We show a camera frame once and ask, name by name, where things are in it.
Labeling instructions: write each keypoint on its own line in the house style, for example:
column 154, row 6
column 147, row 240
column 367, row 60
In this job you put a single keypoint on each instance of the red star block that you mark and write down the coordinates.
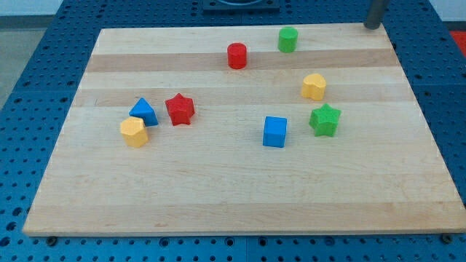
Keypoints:
column 180, row 109

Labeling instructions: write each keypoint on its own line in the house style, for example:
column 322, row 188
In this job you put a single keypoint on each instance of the green star block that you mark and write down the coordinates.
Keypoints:
column 324, row 120

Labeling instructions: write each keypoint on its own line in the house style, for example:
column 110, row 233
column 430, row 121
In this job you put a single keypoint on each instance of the blue cube block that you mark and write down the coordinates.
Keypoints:
column 275, row 129

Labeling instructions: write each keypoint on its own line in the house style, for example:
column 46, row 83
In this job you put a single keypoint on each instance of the red cylinder block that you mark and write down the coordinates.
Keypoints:
column 237, row 55

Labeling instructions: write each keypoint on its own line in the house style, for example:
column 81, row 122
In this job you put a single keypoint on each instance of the yellow heart block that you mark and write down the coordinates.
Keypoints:
column 313, row 87

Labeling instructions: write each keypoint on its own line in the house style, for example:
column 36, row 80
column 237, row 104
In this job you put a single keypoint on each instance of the blue triangle block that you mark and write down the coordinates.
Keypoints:
column 142, row 109

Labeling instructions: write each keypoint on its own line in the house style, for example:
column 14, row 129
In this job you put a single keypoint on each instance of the yellow hexagon block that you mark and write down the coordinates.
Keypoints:
column 133, row 131

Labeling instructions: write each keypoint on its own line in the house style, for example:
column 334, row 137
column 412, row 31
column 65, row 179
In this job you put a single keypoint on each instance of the green cylinder block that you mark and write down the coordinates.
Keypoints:
column 287, row 39

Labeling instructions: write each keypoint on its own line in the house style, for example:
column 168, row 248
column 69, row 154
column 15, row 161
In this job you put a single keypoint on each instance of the light wooden board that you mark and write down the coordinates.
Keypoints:
column 381, row 173

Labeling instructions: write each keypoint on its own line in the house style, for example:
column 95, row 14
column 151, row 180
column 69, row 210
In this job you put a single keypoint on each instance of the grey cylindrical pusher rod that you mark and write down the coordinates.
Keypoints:
column 375, row 14

